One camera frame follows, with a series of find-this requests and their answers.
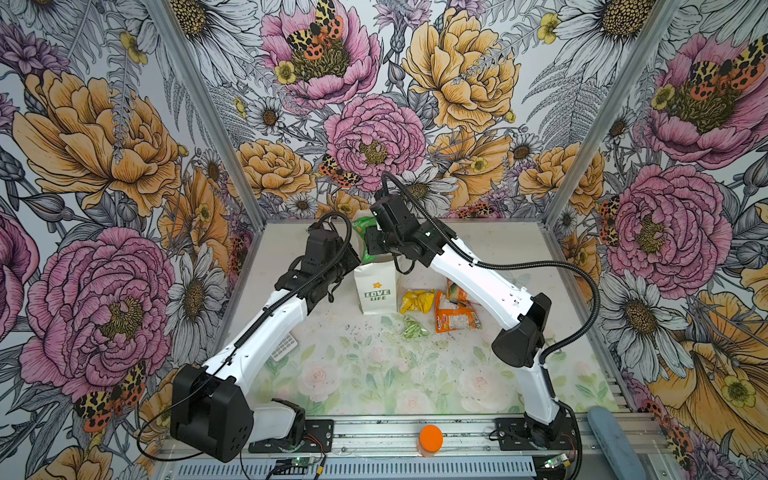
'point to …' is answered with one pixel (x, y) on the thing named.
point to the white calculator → (287, 345)
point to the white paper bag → (376, 283)
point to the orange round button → (430, 437)
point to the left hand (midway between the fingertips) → (357, 260)
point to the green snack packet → (360, 225)
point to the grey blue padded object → (625, 464)
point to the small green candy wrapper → (413, 329)
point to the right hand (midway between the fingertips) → (375, 244)
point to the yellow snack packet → (417, 301)
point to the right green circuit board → (559, 461)
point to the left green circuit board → (304, 461)
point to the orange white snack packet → (450, 315)
